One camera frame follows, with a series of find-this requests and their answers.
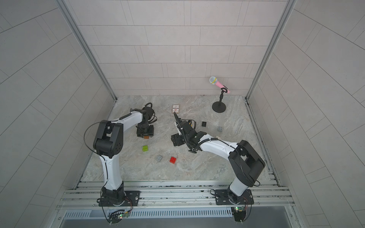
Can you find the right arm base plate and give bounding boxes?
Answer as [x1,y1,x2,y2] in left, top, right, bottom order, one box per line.
[210,189,254,205]

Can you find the green lego brick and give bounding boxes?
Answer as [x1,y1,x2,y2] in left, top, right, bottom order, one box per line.
[142,145,148,152]

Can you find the left circuit board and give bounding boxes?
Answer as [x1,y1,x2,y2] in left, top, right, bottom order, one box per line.
[108,210,132,224]

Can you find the black microphone stand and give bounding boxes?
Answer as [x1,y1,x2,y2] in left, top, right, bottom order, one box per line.
[212,87,228,113]

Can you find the aluminium rail frame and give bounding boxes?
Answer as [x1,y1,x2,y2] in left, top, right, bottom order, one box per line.
[56,180,294,219]

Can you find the red lego brick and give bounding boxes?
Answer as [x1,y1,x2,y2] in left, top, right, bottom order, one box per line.
[169,157,177,164]

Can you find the pink toy microphone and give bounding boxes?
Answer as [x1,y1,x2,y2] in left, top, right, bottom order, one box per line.
[209,77,230,94]

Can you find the red white card box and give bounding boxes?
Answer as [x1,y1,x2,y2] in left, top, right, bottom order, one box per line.
[172,104,180,114]

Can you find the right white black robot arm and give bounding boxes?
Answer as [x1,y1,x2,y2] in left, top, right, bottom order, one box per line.
[171,113,265,204]

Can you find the circuit board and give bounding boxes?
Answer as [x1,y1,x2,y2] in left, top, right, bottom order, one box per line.
[108,210,132,224]
[231,207,250,223]

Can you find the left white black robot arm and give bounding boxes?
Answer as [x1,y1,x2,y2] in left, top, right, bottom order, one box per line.
[91,103,157,207]

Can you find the right circuit board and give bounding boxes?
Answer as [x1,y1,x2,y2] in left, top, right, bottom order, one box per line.
[231,207,250,223]

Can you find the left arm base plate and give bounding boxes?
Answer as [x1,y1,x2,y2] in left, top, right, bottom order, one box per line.
[97,191,141,207]

